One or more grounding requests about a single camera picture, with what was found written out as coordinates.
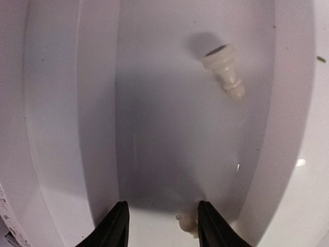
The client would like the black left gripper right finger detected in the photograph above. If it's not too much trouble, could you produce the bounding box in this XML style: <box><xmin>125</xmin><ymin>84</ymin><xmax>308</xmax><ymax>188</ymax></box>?
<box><xmin>197</xmin><ymin>201</ymin><xmax>248</xmax><ymax>247</ymax></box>

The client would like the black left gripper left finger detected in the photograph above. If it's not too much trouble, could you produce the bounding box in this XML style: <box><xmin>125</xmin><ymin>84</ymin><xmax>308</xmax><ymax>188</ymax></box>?
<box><xmin>77</xmin><ymin>201</ymin><xmax>130</xmax><ymax>247</ymax></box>

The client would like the white plastic tray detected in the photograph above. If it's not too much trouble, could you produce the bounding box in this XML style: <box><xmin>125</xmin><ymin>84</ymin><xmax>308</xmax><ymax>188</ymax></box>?
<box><xmin>1</xmin><ymin>1</ymin><xmax>328</xmax><ymax>246</ymax></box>

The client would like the white piece under gripper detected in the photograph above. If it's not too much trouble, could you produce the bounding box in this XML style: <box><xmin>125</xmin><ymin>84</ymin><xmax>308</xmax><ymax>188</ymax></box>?
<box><xmin>175</xmin><ymin>211</ymin><xmax>198</xmax><ymax>239</ymax></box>

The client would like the white pawn in tray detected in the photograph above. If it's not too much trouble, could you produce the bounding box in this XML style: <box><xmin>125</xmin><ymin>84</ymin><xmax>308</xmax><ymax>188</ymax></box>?
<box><xmin>201</xmin><ymin>43</ymin><xmax>246</xmax><ymax>101</ymax></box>

